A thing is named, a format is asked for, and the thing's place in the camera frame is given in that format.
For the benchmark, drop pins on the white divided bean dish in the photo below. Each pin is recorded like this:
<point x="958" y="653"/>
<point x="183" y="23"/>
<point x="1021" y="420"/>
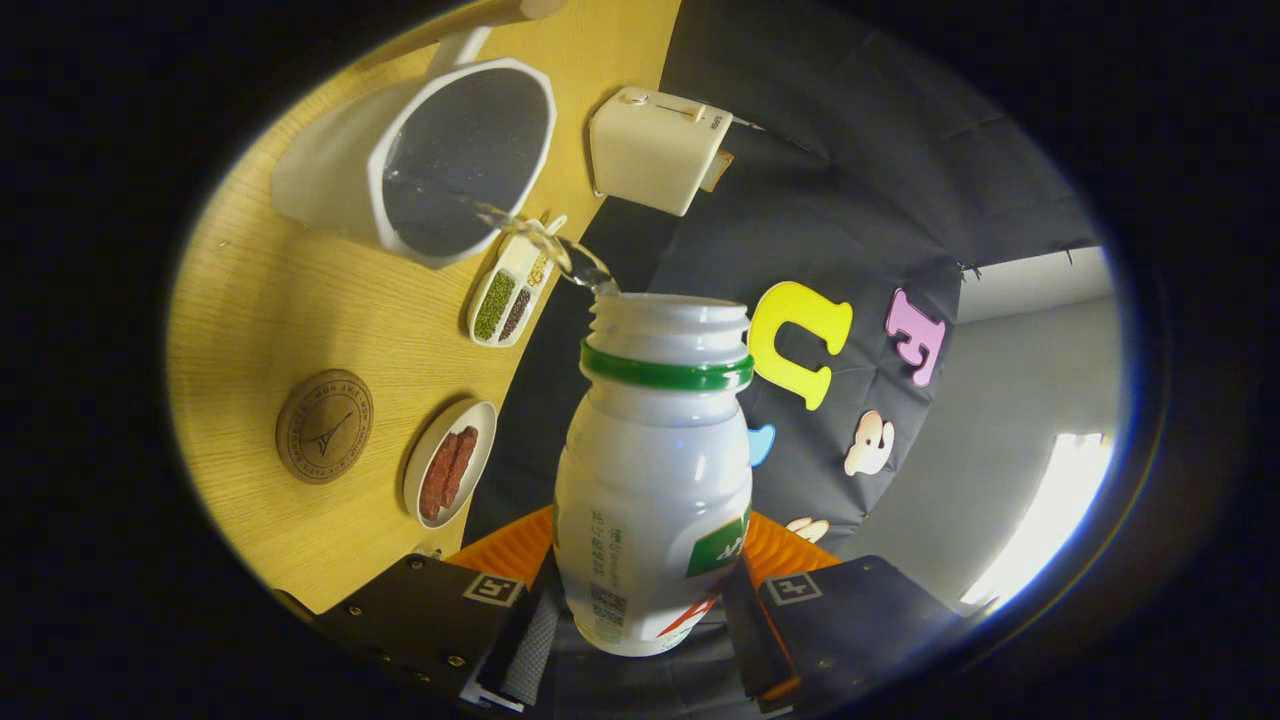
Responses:
<point x="495" y="305"/>

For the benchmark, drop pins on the round wooden coaster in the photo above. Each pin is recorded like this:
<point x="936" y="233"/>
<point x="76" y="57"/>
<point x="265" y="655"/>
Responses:
<point x="324" y="427"/>

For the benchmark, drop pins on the red meat slice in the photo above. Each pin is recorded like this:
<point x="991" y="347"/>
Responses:
<point x="436" y="485"/>
<point x="464" y="462"/>

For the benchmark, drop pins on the black backdrop cloth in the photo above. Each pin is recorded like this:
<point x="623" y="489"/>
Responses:
<point x="850" y="200"/>

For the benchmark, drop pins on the white round plate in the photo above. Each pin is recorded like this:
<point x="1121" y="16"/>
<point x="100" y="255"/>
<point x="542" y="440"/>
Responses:
<point x="478" y="440"/>

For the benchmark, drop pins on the wooden table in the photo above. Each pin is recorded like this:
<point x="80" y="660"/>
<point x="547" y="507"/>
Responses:
<point x="300" y="310"/>

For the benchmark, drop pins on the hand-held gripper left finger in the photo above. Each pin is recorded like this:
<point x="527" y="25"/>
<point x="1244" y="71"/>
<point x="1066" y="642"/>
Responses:
<point x="530" y="640"/>

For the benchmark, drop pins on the bread slice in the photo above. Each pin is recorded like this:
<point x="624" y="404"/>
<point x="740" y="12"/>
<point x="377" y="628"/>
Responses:
<point x="720" y="172"/>

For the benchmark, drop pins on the cream toaster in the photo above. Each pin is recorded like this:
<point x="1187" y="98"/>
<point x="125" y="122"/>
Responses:
<point x="650" y="150"/>

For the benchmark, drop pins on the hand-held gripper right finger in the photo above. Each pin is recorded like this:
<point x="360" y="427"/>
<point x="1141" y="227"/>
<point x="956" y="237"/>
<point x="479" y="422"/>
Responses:
<point x="745" y="630"/>

